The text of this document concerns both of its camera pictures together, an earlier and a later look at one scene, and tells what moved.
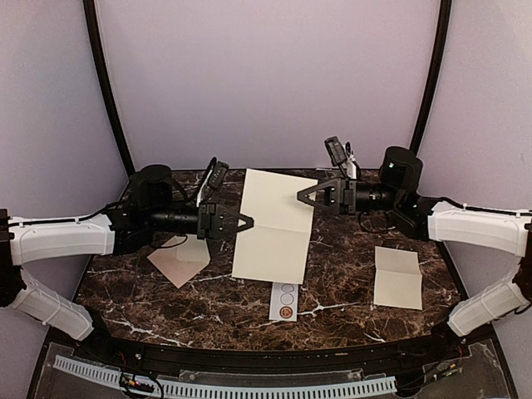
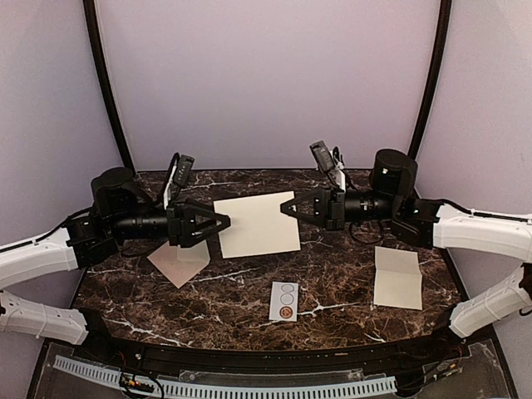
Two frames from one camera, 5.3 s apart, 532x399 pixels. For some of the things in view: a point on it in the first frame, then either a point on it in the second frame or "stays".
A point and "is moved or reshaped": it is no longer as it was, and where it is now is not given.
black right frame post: [434, 71] stays
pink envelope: [181, 262] stays
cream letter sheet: [274, 248] is moved or reshaped
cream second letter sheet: [397, 278] stays
